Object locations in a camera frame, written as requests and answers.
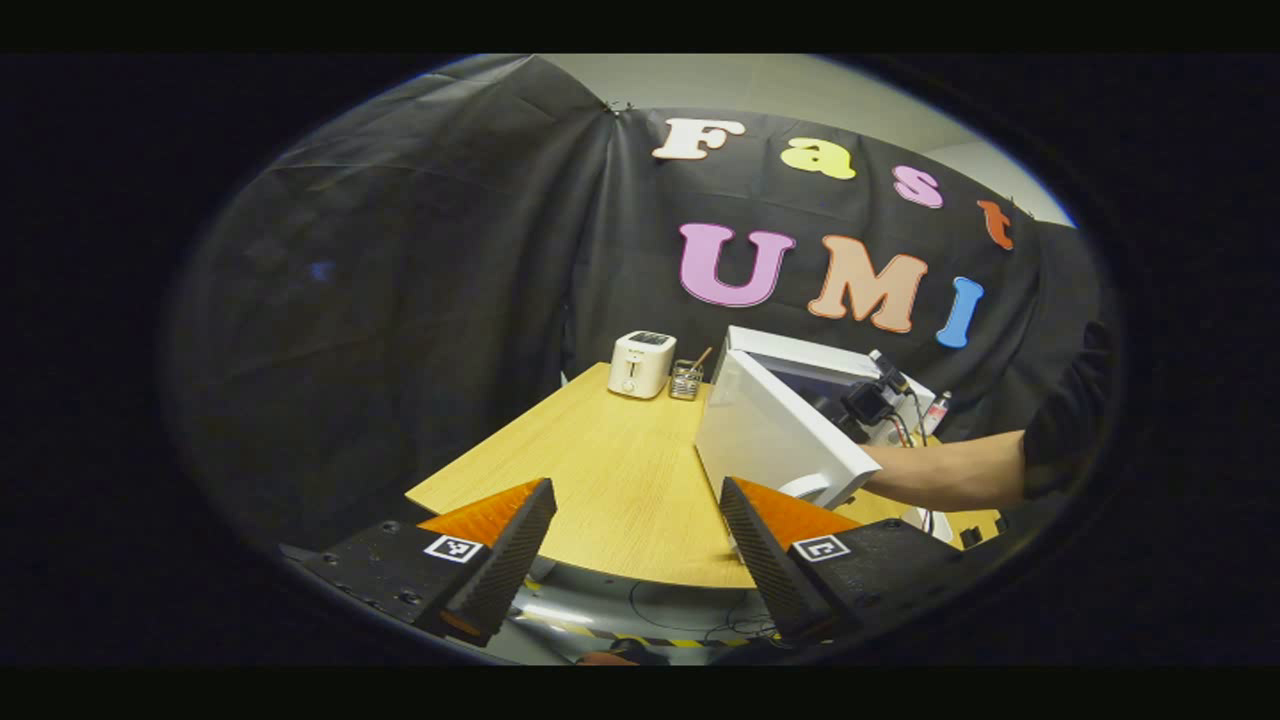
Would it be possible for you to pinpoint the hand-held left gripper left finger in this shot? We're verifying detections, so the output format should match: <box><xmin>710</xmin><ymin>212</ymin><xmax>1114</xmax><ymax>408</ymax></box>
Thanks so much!
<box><xmin>278</xmin><ymin>477</ymin><xmax>559</xmax><ymax>647</ymax></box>

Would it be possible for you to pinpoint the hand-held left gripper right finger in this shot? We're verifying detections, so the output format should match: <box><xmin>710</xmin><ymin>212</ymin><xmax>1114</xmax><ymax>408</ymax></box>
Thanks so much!
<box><xmin>718</xmin><ymin>476</ymin><xmax>1003</xmax><ymax>647</ymax></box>

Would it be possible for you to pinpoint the white microwave oven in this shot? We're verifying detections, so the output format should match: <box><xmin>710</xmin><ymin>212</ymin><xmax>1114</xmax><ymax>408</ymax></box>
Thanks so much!
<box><xmin>694</xmin><ymin>325</ymin><xmax>938</xmax><ymax>513</ymax></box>

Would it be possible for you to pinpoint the white toaster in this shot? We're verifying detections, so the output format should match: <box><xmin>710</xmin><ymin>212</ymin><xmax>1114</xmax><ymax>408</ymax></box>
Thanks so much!
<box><xmin>608</xmin><ymin>330</ymin><xmax>678</xmax><ymax>401</ymax></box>

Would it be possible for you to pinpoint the black backdrop cloth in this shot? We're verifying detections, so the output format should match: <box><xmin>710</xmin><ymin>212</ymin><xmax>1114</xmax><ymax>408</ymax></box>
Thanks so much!
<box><xmin>165</xmin><ymin>55</ymin><xmax>1121</xmax><ymax>561</ymax></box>

